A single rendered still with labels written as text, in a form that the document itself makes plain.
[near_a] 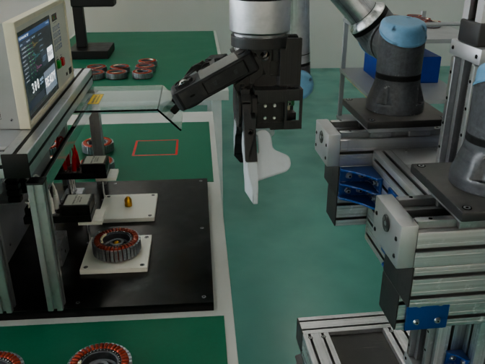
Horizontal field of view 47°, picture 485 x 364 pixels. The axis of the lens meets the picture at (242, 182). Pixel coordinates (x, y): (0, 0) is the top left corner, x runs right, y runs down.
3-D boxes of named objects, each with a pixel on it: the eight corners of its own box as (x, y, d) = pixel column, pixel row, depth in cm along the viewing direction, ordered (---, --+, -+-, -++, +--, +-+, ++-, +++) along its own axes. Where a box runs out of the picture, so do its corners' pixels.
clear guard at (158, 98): (183, 104, 165) (182, 84, 162) (181, 131, 143) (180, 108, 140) (70, 107, 162) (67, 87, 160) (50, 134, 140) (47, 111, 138)
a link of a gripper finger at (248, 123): (259, 159, 68) (254, 89, 69) (246, 159, 68) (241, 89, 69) (254, 167, 72) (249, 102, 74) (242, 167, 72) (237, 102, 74)
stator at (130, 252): (144, 239, 137) (143, 225, 136) (137, 263, 127) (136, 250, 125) (99, 239, 137) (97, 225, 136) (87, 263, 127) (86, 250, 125)
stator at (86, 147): (117, 153, 199) (116, 144, 197) (85, 158, 195) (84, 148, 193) (110, 143, 208) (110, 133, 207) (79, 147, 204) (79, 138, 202)
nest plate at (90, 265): (151, 238, 140) (151, 234, 139) (147, 271, 126) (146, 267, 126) (91, 240, 139) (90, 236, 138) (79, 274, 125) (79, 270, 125)
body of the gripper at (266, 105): (302, 134, 72) (306, 39, 67) (234, 137, 71) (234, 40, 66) (289, 116, 79) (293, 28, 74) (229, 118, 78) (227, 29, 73)
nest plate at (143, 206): (157, 196, 162) (157, 193, 161) (154, 221, 148) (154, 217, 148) (105, 198, 161) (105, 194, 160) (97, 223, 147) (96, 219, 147)
